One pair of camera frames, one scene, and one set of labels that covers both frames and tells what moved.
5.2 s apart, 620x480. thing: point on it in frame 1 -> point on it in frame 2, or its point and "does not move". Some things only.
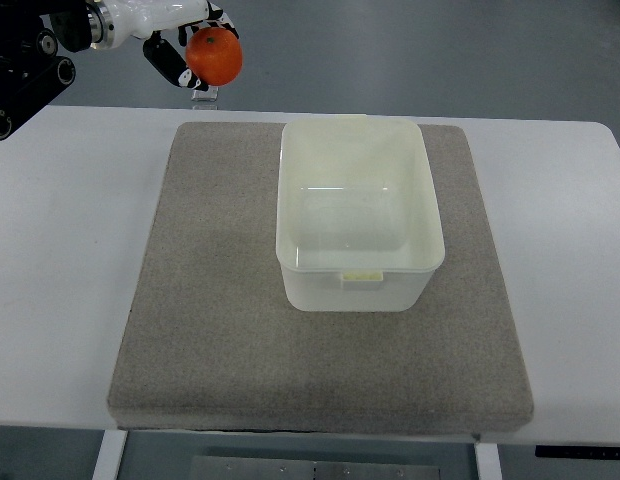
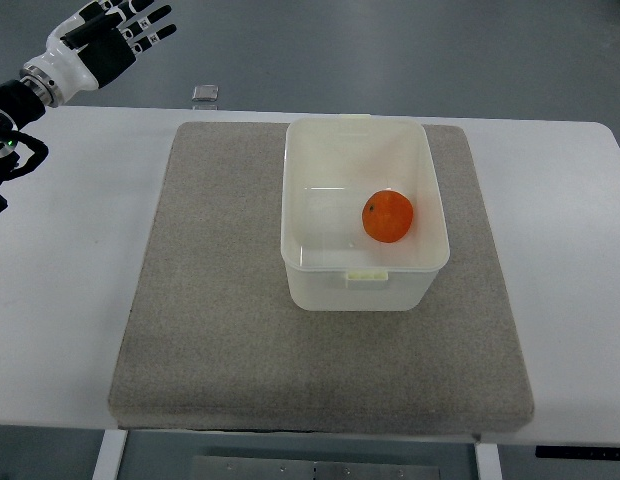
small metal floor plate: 202,95 does not move
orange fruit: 214,55 -> 387,215
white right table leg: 488,461 does not move
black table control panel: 594,452 does not move
